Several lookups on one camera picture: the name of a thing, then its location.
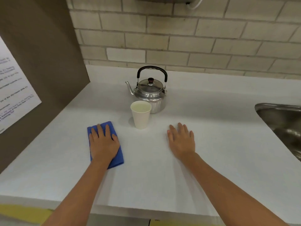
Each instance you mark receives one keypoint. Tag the silver kettle lid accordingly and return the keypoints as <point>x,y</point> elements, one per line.
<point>150,85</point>

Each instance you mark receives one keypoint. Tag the blue cleaning cloth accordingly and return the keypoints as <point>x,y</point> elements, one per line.
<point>117,155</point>

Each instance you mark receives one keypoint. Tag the silver metal kettle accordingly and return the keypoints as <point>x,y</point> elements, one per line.
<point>152,97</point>

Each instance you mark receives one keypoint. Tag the person's left hand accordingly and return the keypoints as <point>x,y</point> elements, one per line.
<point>104,148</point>

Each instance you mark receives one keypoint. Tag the person's right thumb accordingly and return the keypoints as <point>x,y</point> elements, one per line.
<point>168,135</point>

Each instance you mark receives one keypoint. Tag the brown partition panel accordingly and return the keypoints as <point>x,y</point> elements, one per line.
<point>47,49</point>

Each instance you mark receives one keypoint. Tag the person's left forearm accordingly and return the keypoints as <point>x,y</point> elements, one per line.
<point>80,192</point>

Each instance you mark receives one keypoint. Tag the person's left thumb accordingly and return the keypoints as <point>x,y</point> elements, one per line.
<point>115,138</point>

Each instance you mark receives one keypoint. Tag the white paper cup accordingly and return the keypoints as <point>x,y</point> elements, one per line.
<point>141,120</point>

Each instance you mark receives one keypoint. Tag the person's left middle finger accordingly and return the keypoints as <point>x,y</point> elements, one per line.
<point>100,131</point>

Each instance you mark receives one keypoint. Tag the person's right little finger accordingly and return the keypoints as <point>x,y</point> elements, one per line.
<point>191,136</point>

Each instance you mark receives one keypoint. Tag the person's right hand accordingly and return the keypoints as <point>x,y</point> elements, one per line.
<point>182,144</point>

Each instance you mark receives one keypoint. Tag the person's right forearm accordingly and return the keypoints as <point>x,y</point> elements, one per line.
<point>223,190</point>

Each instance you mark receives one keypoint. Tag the white printed paper sheet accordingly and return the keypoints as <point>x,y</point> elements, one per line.
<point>14,91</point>

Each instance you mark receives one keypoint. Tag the stainless steel sink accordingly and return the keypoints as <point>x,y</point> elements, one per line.
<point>282,124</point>

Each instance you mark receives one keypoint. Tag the person's right middle finger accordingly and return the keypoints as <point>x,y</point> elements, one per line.
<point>180,129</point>

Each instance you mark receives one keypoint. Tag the yellow tape strip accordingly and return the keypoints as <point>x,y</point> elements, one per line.
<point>23,214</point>
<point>185,223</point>

